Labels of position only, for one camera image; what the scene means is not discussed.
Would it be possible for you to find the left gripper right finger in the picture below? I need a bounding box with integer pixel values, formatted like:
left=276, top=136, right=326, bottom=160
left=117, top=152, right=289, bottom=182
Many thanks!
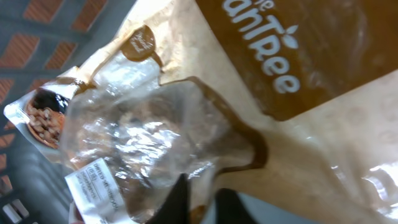
left=215, top=189, right=257, bottom=224

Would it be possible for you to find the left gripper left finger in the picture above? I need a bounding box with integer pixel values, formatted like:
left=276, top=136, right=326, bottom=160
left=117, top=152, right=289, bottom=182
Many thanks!
left=147, top=174, right=190, bottom=224

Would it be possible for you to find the beige Pantree snack bag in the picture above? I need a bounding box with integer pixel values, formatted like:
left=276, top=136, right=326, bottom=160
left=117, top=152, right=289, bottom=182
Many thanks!
left=4, top=0, right=397, bottom=223

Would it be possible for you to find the grey plastic shopping basket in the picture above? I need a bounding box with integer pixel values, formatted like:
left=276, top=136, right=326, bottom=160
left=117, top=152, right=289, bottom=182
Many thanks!
left=1, top=0, right=134, bottom=223

